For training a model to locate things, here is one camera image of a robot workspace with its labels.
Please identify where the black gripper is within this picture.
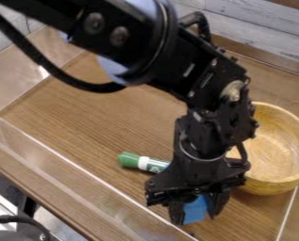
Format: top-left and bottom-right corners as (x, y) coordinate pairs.
(144, 147), (251, 226)

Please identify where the blue rectangular block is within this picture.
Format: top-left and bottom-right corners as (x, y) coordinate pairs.
(183, 196), (207, 225)

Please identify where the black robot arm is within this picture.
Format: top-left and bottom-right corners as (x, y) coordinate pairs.
(0, 0), (259, 225)

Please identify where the brown wooden bowl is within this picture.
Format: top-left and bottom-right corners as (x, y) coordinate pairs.
(240, 102), (299, 196)

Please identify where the green Expo marker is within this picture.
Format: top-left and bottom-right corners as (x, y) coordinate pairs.
(117, 152), (169, 173)

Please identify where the black table leg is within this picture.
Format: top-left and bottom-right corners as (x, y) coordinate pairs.
(22, 197), (37, 217)

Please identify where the clear acrylic tray wall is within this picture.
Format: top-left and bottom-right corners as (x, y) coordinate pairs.
(0, 27), (299, 241)

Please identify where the black cable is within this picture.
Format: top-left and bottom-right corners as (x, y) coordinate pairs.
(0, 215), (50, 241)

